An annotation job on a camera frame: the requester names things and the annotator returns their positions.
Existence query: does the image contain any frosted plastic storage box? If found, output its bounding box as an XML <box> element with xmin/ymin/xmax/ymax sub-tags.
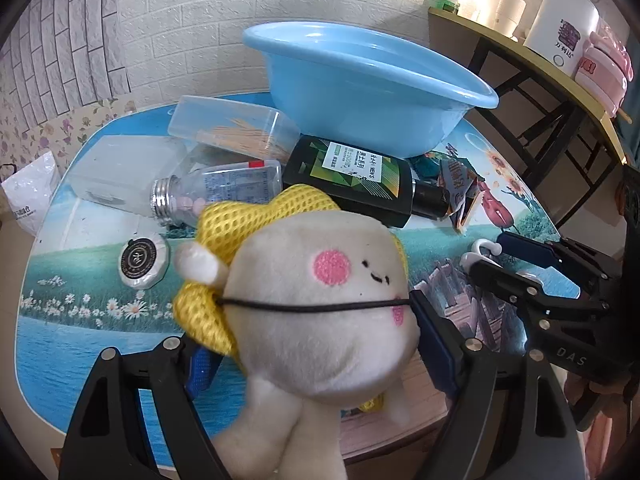
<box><xmin>65</xmin><ymin>135</ymin><xmax>194</xmax><ymax>212</ymax></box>

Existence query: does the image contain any clear box of toothpicks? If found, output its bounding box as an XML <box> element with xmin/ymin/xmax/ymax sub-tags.
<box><xmin>167</xmin><ymin>95</ymin><xmax>301</xmax><ymax>159</ymax></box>

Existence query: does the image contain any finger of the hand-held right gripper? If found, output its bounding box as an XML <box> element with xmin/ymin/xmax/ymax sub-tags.
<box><xmin>497</xmin><ymin>231</ymin><xmax>622</xmax><ymax>287</ymax></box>
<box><xmin>471</xmin><ymin>258</ymin><xmax>609</xmax><ymax>327</ymax></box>

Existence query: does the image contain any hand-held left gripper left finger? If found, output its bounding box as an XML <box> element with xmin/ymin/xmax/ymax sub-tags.
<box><xmin>59</xmin><ymin>337</ymin><xmax>236</xmax><ymax>480</ymax></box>

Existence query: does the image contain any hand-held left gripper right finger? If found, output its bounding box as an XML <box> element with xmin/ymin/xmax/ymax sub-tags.
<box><xmin>409</xmin><ymin>290</ymin><xmax>587</xmax><ymax>480</ymax></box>

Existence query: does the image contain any clear bottle with pink tablets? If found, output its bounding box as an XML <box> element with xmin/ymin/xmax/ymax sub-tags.
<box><xmin>150</xmin><ymin>158</ymin><xmax>284</xmax><ymax>229</ymax></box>

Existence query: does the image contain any green orange snack packet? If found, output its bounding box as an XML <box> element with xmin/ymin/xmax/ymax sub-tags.
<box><xmin>410</xmin><ymin>152</ymin><xmax>484</xmax><ymax>234</ymax></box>

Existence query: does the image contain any round wrapped soap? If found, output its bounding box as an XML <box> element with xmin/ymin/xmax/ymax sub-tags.
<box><xmin>118</xmin><ymin>236</ymin><xmax>171</xmax><ymax>289</ymax></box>

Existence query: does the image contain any pink lunch box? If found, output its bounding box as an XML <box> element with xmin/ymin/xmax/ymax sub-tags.
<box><xmin>574</xmin><ymin>22</ymin><xmax>634</xmax><ymax>111</ymax></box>

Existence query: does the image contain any printed scenic desktop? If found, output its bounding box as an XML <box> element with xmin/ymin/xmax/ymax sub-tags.
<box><xmin>15</xmin><ymin>91</ymin><xmax>587</xmax><ymax>467</ymax></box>

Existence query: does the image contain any white plush toy yellow hood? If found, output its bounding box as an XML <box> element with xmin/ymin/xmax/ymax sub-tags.
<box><xmin>172</xmin><ymin>183</ymin><xmax>426</xmax><ymax>480</ymax></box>

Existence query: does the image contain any light blue plastic basin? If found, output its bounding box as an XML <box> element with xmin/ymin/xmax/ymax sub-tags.
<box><xmin>242</xmin><ymin>21</ymin><xmax>500</xmax><ymax>160</ymax></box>

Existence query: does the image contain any white electric kettle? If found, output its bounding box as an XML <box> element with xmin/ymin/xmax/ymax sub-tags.
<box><xmin>522</xmin><ymin>0</ymin><xmax>600</xmax><ymax>79</ymax></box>

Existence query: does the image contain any yellow top side table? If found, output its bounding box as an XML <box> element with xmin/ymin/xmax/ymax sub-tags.
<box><xmin>427</xmin><ymin>7</ymin><xmax>634</xmax><ymax>222</ymax></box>

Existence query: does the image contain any white plastic shopping bag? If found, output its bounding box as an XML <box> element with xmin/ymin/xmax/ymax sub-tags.
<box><xmin>0</xmin><ymin>150</ymin><xmax>59</xmax><ymax>237</ymax></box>

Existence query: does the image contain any dark green flat bottle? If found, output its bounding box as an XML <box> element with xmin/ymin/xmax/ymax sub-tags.
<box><xmin>282</xmin><ymin>136</ymin><xmax>451</xmax><ymax>229</ymax></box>

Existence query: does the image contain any white plastic hook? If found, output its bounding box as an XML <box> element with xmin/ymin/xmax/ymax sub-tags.
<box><xmin>459</xmin><ymin>239</ymin><xmax>504</xmax><ymax>269</ymax></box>

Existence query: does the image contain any white ribbed cup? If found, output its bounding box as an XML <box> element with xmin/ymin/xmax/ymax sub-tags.
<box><xmin>495</xmin><ymin>0</ymin><xmax>527</xmax><ymax>39</ymax></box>

